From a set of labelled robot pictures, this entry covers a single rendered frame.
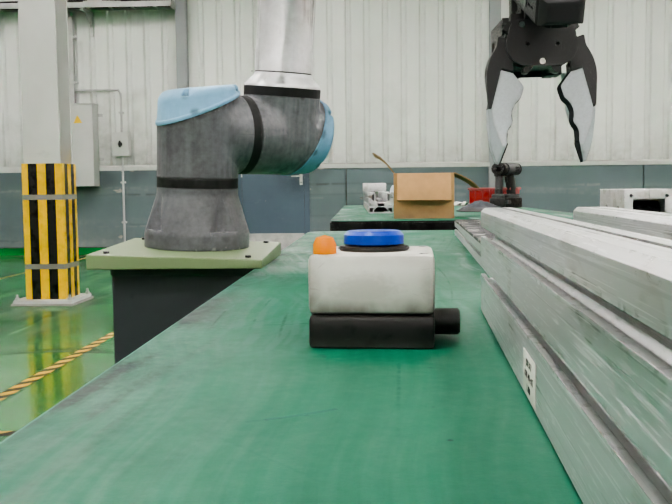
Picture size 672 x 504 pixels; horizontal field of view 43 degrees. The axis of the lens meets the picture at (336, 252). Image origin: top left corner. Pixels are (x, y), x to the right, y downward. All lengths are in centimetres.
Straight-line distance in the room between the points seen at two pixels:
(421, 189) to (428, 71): 899
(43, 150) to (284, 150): 579
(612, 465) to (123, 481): 17
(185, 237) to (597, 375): 96
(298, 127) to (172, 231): 24
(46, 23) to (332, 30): 555
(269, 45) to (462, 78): 1055
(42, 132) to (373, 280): 651
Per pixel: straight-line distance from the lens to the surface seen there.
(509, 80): 88
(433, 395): 42
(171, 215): 119
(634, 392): 22
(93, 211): 1225
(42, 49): 706
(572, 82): 90
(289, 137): 125
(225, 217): 120
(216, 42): 1200
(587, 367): 27
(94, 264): 114
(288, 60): 127
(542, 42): 89
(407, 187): 280
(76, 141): 1206
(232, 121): 121
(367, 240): 55
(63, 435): 38
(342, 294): 54
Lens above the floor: 88
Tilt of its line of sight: 4 degrees down
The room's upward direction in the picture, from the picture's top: 1 degrees counter-clockwise
